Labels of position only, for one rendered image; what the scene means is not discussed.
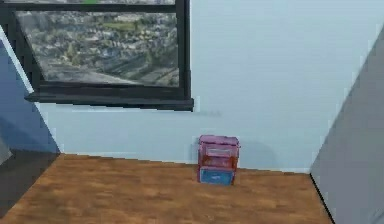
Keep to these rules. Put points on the pink and blue box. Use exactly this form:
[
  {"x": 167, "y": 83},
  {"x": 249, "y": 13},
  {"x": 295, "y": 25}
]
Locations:
[{"x": 218, "y": 160}]

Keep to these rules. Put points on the black framed window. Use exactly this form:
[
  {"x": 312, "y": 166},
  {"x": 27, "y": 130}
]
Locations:
[{"x": 100, "y": 50}]

